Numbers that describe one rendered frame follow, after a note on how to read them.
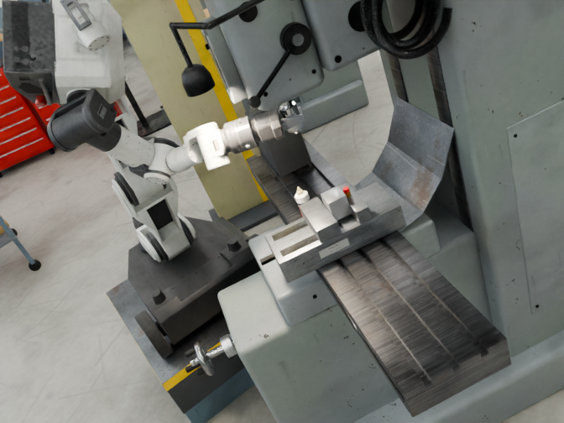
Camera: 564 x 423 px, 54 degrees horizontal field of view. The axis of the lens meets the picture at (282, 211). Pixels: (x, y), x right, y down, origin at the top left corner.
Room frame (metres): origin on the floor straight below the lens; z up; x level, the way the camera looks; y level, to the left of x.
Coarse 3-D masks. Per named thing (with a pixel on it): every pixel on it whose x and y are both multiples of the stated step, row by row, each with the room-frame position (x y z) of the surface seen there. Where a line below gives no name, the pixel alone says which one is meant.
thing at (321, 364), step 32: (448, 224) 1.34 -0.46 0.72; (448, 256) 1.24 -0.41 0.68; (256, 288) 1.42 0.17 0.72; (480, 288) 1.25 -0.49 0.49; (256, 320) 1.27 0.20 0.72; (320, 320) 1.20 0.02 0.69; (256, 352) 1.18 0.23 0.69; (288, 352) 1.19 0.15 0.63; (320, 352) 1.20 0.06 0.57; (352, 352) 1.21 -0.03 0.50; (256, 384) 1.18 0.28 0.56; (288, 384) 1.18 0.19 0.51; (320, 384) 1.19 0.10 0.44; (352, 384) 1.20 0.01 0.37; (384, 384) 1.21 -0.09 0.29; (288, 416) 1.18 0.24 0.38; (320, 416) 1.19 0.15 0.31; (352, 416) 1.20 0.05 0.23
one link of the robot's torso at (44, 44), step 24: (96, 0) 1.66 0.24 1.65; (24, 24) 1.59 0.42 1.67; (48, 24) 1.60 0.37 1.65; (72, 24) 1.60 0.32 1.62; (120, 24) 1.65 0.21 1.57; (24, 48) 1.55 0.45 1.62; (48, 48) 1.56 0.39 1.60; (72, 48) 1.56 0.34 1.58; (120, 48) 1.61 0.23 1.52; (24, 72) 1.51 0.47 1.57; (48, 72) 1.52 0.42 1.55; (72, 72) 1.52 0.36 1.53; (96, 72) 1.52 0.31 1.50; (120, 72) 1.56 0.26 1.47; (24, 96) 1.65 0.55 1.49; (48, 96) 1.54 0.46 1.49; (72, 96) 1.52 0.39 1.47; (120, 96) 1.61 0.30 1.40
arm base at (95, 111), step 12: (84, 96) 1.50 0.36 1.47; (96, 96) 1.49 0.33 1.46; (60, 108) 1.53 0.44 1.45; (72, 108) 1.52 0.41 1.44; (84, 108) 1.44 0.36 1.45; (96, 108) 1.46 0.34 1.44; (108, 108) 1.50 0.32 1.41; (96, 120) 1.42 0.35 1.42; (108, 120) 1.46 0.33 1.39; (48, 132) 1.47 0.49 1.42; (60, 144) 1.46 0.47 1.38
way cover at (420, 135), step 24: (408, 120) 1.48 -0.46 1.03; (432, 120) 1.36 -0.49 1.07; (408, 144) 1.44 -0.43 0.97; (432, 144) 1.33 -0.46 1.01; (384, 168) 1.50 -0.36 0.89; (408, 168) 1.40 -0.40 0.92; (432, 168) 1.30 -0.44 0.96; (408, 192) 1.34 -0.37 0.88; (432, 192) 1.25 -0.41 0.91; (408, 216) 1.27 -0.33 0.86
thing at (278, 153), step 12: (252, 108) 1.85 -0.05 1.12; (288, 132) 1.68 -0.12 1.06; (264, 144) 1.73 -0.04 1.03; (276, 144) 1.67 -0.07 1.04; (288, 144) 1.68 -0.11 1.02; (300, 144) 1.68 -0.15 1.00; (264, 156) 1.83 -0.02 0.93; (276, 156) 1.67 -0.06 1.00; (288, 156) 1.68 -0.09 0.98; (300, 156) 1.68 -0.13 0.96; (276, 168) 1.69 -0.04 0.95; (288, 168) 1.67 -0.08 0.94
